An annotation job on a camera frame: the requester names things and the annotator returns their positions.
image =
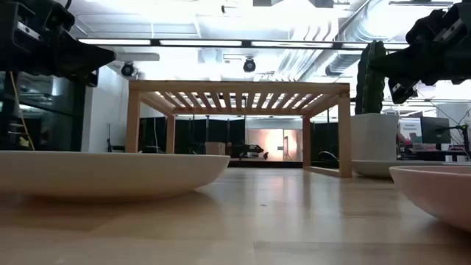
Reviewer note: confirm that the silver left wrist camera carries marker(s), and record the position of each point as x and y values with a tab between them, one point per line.
26	31

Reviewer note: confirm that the pink ceramic plate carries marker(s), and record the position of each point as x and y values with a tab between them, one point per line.
441	195

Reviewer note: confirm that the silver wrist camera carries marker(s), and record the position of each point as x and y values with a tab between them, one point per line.
26	31
449	30

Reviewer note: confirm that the black round ceiling camera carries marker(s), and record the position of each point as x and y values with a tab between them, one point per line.
249	65
127	70

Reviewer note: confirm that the light wooden slatted shelf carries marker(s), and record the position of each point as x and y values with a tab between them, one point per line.
239	87

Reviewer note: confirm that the tall green cactus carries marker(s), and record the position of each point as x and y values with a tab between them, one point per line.
364	92

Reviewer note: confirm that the black background robot arm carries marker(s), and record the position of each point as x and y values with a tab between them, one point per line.
252	150

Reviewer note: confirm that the brown cardboard box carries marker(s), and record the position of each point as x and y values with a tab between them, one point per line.
215	148

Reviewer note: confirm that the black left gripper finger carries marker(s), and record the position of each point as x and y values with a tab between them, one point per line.
92	78
88	59

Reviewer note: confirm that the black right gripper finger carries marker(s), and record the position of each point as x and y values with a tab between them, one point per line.
402	92
401	64

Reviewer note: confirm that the white square planter pot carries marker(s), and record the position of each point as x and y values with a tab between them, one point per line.
373	136

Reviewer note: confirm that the white printed sign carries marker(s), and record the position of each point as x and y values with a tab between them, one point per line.
409	129

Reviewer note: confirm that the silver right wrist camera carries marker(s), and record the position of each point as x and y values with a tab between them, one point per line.
449	30

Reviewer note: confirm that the white ceramic plate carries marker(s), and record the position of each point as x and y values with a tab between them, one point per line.
371	168
110	173

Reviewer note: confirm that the black computer monitor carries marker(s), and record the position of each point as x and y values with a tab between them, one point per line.
435	129

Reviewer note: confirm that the long ceiling light bar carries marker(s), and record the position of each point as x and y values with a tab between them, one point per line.
202	43

